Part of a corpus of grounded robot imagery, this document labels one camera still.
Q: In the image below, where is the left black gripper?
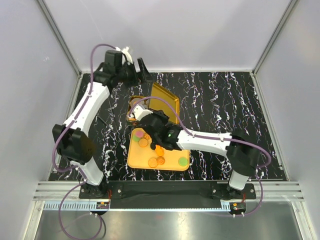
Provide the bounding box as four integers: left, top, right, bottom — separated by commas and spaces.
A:
115, 57, 154, 88

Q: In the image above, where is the gold tin lid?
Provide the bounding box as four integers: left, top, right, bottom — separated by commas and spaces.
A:
149, 82, 180, 124

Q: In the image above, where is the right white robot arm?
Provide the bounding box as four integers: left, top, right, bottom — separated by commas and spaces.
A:
133, 109, 260, 200

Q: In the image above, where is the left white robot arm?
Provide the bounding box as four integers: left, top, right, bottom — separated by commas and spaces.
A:
51, 46, 151, 198

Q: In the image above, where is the orange swirl cookie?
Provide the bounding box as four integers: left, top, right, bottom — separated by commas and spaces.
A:
144, 133, 151, 140
156, 156, 165, 165

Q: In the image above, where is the orange bear cookie centre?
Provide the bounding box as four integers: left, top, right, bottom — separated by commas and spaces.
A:
155, 145, 165, 157

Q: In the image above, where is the tan dotted round cookie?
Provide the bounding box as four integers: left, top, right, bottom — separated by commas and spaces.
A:
138, 137, 149, 148

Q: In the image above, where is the pink round cookie left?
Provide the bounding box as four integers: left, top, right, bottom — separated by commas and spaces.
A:
135, 130, 144, 138

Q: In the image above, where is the gold cookie tin box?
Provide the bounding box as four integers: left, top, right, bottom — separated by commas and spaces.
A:
126, 96, 153, 127

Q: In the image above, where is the white paper cup back left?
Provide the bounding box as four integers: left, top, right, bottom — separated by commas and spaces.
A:
130, 98, 141, 106

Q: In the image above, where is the orange swirl cookie front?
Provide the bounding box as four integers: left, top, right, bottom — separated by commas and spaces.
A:
156, 156, 165, 165

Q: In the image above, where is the green round cookie left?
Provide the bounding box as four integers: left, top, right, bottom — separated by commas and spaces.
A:
132, 135, 140, 142

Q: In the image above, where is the green round cookie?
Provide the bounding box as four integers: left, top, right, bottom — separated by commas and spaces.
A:
132, 135, 140, 142
178, 157, 189, 167

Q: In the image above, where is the tan dotted cookie front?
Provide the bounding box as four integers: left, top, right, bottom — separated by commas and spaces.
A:
148, 158, 158, 168

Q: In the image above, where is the yellow plastic tray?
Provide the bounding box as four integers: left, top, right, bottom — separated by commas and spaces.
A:
127, 128, 190, 172

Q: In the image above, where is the green round cookie right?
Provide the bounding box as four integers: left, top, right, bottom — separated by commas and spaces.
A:
178, 157, 189, 167

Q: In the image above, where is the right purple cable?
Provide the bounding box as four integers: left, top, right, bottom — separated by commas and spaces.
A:
129, 96, 272, 218

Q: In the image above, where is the purple cable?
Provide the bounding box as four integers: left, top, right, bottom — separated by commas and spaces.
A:
129, 96, 272, 218
51, 43, 121, 240

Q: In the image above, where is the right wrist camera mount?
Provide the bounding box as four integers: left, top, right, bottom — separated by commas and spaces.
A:
130, 104, 153, 122

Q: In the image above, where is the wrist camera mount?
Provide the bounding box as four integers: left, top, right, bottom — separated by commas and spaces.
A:
130, 104, 153, 122
115, 46, 133, 64

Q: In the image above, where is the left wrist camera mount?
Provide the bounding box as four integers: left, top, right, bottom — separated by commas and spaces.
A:
115, 46, 133, 64

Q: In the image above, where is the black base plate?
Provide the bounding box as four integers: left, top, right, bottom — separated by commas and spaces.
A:
79, 180, 257, 210

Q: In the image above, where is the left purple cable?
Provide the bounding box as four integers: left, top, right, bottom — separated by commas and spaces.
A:
51, 43, 121, 240

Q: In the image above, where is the slotted cable duct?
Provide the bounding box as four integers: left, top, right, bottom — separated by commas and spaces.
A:
43, 201, 110, 211

